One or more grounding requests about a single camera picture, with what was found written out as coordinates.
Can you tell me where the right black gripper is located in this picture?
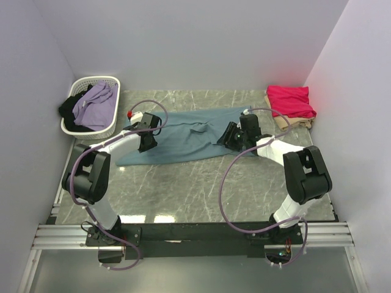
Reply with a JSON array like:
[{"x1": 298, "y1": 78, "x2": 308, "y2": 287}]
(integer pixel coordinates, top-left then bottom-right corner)
[{"x1": 217, "y1": 121, "x2": 248, "y2": 153}]

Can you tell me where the teal blue t shirt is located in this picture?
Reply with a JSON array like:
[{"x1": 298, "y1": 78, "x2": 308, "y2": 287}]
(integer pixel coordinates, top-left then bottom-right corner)
[{"x1": 116, "y1": 106, "x2": 251, "y2": 167}]

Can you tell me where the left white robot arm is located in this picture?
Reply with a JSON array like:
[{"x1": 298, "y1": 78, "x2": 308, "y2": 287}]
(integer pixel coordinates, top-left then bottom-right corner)
[{"x1": 62, "y1": 112, "x2": 163, "y2": 245}]

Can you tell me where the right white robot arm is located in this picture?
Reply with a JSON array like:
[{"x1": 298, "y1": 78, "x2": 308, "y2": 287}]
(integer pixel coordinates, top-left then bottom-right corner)
[{"x1": 217, "y1": 114, "x2": 332, "y2": 244}]

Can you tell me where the lilac t shirt in basket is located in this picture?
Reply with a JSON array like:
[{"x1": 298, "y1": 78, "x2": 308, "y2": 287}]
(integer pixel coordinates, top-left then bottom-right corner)
[{"x1": 73, "y1": 81, "x2": 119, "y2": 131}]

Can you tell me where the folded red t shirt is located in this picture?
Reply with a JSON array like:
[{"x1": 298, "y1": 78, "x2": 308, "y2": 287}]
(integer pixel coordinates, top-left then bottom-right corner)
[{"x1": 266, "y1": 85, "x2": 317, "y2": 119}]

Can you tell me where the white plastic laundry basket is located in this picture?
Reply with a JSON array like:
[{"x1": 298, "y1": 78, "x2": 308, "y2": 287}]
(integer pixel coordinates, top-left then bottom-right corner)
[{"x1": 59, "y1": 76, "x2": 120, "y2": 140}]

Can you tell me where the black garment in basket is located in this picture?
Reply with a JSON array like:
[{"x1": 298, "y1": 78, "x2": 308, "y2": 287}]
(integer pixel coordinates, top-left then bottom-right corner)
[{"x1": 58, "y1": 84, "x2": 93, "y2": 132}]

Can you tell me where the black base beam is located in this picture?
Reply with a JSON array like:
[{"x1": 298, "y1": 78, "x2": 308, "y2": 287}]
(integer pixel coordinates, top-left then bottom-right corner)
[{"x1": 85, "y1": 221, "x2": 306, "y2": 260}]

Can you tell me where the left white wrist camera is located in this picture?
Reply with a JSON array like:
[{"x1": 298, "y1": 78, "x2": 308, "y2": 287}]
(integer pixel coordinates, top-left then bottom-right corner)
[{"x1": 127, "y1": 110, "x2": 143, "y2": 125}]

